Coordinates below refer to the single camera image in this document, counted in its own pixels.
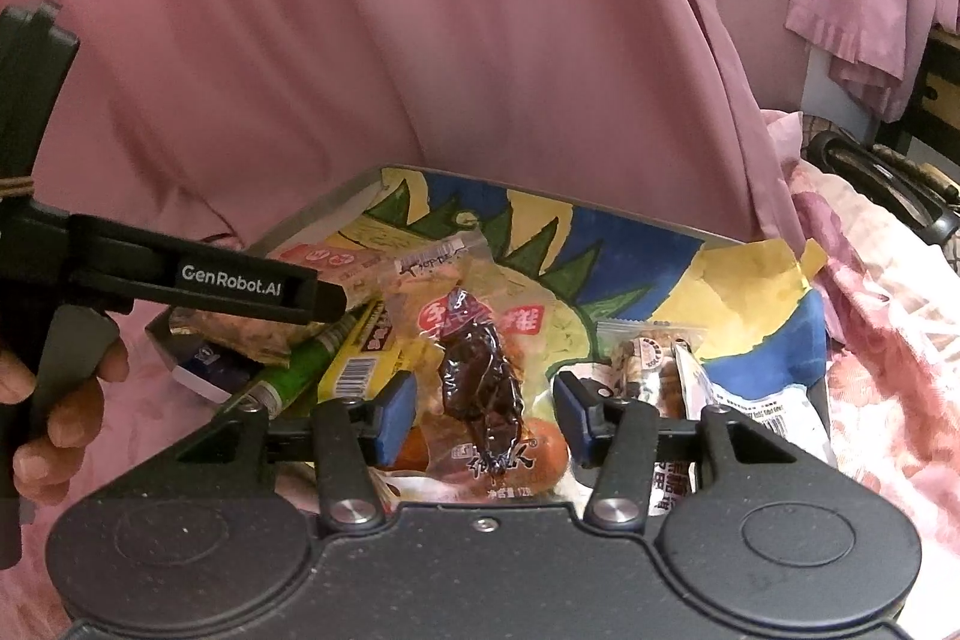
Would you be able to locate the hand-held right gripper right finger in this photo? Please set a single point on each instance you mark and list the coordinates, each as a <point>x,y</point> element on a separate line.
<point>574,415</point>

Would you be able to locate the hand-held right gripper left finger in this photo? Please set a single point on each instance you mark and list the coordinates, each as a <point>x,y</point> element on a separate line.
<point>394,419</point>

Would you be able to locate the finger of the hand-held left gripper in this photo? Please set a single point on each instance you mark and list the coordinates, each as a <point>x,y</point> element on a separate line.
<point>225,280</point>

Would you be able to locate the gold foil snack packet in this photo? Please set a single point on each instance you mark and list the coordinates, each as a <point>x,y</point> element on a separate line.
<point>240,332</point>

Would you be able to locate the small clear snack packet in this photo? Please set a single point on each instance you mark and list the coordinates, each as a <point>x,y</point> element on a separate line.
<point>645,359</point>

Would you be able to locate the clear meat snack packet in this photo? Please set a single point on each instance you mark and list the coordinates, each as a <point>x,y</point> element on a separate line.
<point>480,377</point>

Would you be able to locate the cardboard box with cartoon lining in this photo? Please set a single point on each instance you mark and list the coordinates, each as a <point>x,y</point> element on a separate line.
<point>637,250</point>

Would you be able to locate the white green snack packet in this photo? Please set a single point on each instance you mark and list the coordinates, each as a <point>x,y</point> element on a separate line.
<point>757,407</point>

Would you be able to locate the person's left hand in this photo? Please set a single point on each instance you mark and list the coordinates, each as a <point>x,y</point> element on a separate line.
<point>71,422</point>

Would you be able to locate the yellow pink snack packet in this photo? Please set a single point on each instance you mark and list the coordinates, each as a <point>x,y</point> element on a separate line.
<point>367,355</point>

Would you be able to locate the green snack tube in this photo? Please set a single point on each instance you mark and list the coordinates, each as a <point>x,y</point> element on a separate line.
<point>300,362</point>

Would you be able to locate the large pink curtain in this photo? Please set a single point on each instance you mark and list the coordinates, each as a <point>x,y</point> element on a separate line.
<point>375,10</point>

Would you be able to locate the pink floral bedsheet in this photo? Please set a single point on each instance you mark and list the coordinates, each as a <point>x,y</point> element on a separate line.
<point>885,325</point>

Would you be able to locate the dark wooden desk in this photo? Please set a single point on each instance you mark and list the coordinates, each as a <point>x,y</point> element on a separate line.
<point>937,85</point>

